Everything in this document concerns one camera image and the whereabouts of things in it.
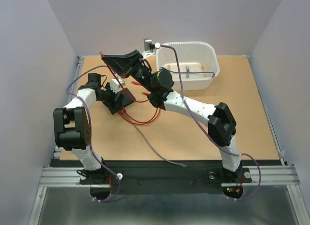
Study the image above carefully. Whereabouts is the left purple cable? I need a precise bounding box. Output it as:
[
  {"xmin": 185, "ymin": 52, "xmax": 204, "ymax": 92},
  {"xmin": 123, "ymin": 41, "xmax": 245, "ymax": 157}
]
[{"xmin": 65, "ymin": 66, "xmax": 123, "ymax": 203}]

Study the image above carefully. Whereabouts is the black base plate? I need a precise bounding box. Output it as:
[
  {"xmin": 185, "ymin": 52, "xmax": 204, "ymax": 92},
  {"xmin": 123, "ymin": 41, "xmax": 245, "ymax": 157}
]
[{"xmin": 40, "ymin": 160, "xmax": 281, "ymax": 200}]

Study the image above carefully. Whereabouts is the yellow patch cable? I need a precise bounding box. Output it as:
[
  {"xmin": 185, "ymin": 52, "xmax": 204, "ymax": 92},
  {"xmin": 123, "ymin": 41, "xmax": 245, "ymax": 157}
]
[{"xmin": 167, "ymin": 63, "xmax": 206, "ymax": 78}]

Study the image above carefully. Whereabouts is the white plastic tub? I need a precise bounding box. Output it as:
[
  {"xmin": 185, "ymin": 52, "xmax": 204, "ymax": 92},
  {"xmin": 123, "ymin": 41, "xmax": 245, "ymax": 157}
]
[{"xmin": 156, "ymin": 41, "xmax": 220, "ymax": 91}]

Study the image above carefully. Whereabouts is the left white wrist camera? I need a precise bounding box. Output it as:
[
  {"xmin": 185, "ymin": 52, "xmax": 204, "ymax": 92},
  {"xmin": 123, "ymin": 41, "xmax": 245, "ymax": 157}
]
[{"xmin": 109, "ymin": 78, "xmax": 125, "ymax": 94}]

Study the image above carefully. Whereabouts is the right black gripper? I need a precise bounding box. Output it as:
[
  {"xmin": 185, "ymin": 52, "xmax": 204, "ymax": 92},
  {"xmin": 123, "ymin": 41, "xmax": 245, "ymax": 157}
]
[{"xmin": 102, "ymin": 50, "xmax": 155, "ymax": 93}]

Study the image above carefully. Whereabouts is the blue patch cable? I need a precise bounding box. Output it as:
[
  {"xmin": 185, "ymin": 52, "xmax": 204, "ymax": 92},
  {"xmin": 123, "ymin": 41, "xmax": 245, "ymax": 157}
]
[{"xmin": 161, "ymin": 66, "xmax": 217, "ymax": 78}]

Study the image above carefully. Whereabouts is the small metal clip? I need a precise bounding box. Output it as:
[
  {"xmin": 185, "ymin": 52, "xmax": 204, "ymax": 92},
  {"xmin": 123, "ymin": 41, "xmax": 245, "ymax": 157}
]
[{"xmin": 186, "ymin": 65, "xmax": 190, "ymax": 79}]

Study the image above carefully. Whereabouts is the grey patch cable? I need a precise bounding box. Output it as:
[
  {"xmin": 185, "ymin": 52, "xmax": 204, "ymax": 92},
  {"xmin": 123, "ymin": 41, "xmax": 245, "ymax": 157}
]
[{"xmin": 121, "ymin": 111, "xmax": 187, "ymax": 168}]

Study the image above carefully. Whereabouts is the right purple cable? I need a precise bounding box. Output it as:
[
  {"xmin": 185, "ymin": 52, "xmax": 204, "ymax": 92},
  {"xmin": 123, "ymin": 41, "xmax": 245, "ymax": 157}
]
[{"xmin": 158, "ymin": 43, "xmax": 263, "ymax": 202}]

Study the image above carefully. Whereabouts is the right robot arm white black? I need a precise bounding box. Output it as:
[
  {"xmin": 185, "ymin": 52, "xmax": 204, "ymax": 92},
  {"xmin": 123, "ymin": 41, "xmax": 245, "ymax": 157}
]
[{"xmin": 101, "ymin": 50, "xmax": 242, "ymax": 181}]

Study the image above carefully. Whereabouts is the purple cable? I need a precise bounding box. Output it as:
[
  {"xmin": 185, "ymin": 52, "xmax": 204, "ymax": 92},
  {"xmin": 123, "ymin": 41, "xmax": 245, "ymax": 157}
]
[
  {"xmin": 65, "ymin": 66, "xmax": 123, "ymax": 203},
  {"xmin": 158, "ymin": 43, "xmax": 263, "ymax": 202}
]

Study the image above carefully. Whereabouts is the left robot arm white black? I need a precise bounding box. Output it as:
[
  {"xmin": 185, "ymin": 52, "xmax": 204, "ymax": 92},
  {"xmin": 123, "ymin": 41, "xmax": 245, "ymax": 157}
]
[{"xmin": 53, "ymin": 73, "xmax": 125, "ymax": 183}]

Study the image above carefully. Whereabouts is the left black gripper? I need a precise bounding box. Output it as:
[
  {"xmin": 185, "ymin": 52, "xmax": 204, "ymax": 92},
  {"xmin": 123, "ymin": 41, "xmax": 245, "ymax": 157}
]
[{"xmin": 98, "ymin": 82, "xmax": 124, "ymax": 112}]

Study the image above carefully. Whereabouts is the aluminium rail frame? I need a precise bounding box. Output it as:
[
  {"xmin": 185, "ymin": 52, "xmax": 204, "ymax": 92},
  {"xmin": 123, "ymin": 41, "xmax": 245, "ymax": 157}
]
[{"xmin": 31, "ymin": 56, "xmax": 310, "ymax": 225}]

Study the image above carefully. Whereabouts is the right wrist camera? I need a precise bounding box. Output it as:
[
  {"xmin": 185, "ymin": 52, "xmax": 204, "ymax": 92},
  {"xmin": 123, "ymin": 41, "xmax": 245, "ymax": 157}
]
[{"xmin": 142, "ymin": 38, "xmax": 161, "ymax": 59}]

